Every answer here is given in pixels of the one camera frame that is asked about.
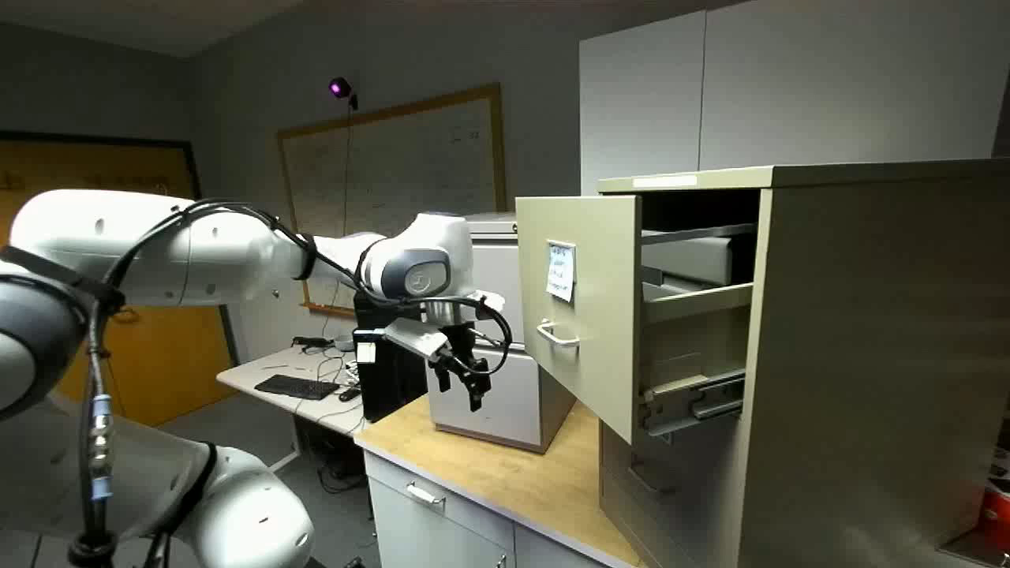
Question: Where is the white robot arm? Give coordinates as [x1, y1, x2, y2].
[0, 188, 495, 568]

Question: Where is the white wood-top counter cabinet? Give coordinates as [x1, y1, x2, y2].
[358, 399, 645, 568]

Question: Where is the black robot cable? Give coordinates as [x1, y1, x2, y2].
[68, 198, 319, 568]

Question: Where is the wood-framed whiteboard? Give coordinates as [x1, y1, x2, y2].
[276, 82, 510, 323]

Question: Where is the red object at right edge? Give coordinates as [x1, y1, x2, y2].
[978, 447, 1010, 553]

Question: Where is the orange wooden door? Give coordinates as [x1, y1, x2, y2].
[0, 132, 233, 427]

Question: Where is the purple-lit camera on pole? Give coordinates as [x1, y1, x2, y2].
[328, 75, 361, 109]

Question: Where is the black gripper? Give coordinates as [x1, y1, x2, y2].
[433, 323, 489, 411]

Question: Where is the beige metal file cabinet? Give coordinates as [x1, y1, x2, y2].
[604, 162, 1010, 568]

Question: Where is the open beige top drawer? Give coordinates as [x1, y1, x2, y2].
[519, 197, 754, 445]

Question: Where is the white wall cabinet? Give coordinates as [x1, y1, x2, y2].
[582, 0, 1010, 191]

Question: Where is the light grey desk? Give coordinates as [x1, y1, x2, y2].
[219, 347, 365, 436]

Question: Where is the grey small file cabinet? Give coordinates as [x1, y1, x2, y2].
[427, 215, 576, 453]

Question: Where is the black keyboard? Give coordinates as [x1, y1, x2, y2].
[254, 374, 337, 400]

